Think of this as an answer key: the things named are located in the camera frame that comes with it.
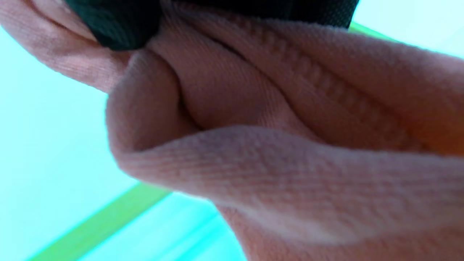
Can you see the person's left hand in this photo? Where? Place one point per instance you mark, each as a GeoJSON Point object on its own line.
{"type": "Point", "coordinates": [119, 21]}

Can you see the wooden book rack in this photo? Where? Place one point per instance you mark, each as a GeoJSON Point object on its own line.
{"type": "Point", "coordinates": [105, 221]}

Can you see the pink square towel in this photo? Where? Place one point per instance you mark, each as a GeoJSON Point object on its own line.
{"type": "Point", "coordinates": [290, 145]}

